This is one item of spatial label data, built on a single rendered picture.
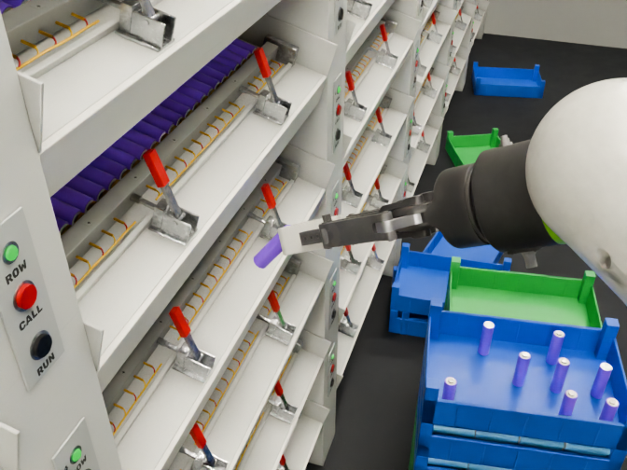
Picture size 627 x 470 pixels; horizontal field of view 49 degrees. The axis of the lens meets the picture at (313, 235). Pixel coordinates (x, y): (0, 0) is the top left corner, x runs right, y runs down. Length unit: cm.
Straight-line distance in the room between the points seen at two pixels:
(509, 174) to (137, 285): 33
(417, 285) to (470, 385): 82
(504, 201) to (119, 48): 33
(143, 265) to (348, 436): 110
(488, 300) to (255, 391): 68
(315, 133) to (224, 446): 48
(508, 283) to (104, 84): 120
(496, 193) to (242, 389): 58
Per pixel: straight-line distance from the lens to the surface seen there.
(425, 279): 198
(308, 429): 149
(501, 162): 60
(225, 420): 101
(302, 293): 120
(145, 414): 78
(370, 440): 168
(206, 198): 74
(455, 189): 61
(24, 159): 45
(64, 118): 49
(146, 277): 64
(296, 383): 131
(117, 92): 53
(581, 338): 125
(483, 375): 118
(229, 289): 91
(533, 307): 158
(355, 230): 65
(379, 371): 182
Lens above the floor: 133
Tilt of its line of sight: 36 degrees down
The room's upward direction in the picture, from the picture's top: straight up
